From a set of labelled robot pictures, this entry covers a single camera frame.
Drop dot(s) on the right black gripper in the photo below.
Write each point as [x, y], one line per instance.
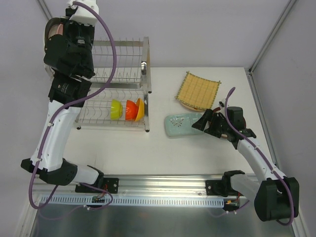
[212, 122]

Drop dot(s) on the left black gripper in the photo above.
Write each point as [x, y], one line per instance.
[68, 19]

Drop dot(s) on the pink and cream floral plate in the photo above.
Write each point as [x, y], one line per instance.
[56, 30]

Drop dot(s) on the yellow woven bamboo mat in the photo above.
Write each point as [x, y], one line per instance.
[197, 92]

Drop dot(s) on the cream plate with metallic rim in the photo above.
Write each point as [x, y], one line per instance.
[50, 23]

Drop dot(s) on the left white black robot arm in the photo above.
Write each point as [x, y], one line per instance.
[68, 52]

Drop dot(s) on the steel two-tier dish rack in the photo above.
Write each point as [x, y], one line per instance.
[132, 81]

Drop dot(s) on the cream plate with red rim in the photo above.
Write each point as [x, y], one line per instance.
[235, 116]

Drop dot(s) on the beige oval floral plate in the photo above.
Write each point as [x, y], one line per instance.
[193, 109]

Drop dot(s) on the teal square plate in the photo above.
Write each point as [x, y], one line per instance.
[181, 125]

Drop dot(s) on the yellow orange bowl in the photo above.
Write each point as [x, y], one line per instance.
[141, 109]

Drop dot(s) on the lime green bowl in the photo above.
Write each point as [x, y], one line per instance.
[116, 109]

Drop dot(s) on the red orange bowl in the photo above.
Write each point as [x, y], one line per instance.
[131, 110]

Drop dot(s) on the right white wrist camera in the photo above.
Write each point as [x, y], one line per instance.
[221, 105]

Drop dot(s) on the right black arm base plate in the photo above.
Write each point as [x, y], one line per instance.
[214, 188]

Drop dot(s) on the aluminium mounting rail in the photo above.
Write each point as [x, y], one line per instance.
[188, 186]

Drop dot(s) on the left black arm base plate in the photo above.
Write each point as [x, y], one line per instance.
[109, 184]

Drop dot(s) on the white slotted cable duct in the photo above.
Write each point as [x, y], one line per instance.
[140, 201]

